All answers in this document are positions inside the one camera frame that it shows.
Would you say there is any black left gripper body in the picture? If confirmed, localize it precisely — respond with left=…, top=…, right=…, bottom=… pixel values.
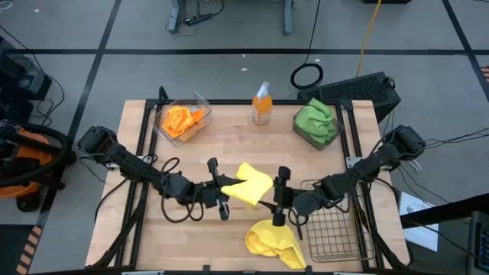
left=172, top=157, right=232, bottom=222

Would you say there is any grey table leg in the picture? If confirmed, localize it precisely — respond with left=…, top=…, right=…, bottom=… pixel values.
left=282, top=0, right=296, bottom=36
left=166, top=0, right=185, bottom=34

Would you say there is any gold wire basket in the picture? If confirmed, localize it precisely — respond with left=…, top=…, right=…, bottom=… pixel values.
left=297, top=178, right=377, bottom=264

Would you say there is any hazard-striped black floor mat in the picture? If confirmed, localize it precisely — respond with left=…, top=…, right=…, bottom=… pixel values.
left=0, top=223, right=44, bottom=275

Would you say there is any black laptop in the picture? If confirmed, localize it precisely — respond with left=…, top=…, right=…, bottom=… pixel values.
left=465, top=209, right=489, bottom=275

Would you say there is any black metal beam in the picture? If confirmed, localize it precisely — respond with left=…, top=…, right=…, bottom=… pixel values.
left=400, top=192, right=489, bottom=230

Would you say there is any yellow microfiber towel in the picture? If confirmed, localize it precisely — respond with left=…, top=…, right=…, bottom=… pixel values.
left=220, top=161, right=274, bottom=207
left=244, top=218, right=307, bottom=270

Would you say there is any black coiled cable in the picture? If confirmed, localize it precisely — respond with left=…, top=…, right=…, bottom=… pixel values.
left=290, top=0, right=325, bottom=91

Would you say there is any white paper sheet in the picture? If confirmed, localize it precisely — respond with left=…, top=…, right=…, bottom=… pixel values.
left=398, top=190, right=440, bottom=252

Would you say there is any grey translucent bin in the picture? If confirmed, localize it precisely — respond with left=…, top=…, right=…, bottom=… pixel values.
left=292, top=95, right=345, bottom=151

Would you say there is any clear plastic bin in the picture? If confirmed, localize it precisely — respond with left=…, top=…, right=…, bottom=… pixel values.
left=151, top=91, right=212, bottom=149

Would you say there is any orange shop vacuum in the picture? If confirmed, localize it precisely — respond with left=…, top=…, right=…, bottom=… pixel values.
left=0, top=118, right=77, bottom=213

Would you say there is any orange spray bottle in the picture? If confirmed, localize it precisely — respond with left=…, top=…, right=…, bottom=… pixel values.
left=251, top=80, right=274, bottom=126

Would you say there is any black computer case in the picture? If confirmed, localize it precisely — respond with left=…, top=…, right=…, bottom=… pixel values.
left=296, top=71, right=403, bottom=124

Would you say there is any yellow cable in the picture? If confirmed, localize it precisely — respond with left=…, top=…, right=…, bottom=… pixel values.
left=355, top=0, right=384, bottom=77

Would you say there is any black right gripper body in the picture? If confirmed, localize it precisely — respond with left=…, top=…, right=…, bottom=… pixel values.
left=272, top=166, right=325, bottom=227

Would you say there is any black equipment stack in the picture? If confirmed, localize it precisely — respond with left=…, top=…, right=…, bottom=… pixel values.
left=0, top=36, right=53, bottom=123

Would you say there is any black metal table frame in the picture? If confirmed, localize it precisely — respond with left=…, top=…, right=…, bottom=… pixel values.
left=91, top=86, right=413, bottom=275

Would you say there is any black power strip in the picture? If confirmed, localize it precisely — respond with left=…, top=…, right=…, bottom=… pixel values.
left=184, top=13, right=214, bottom=27

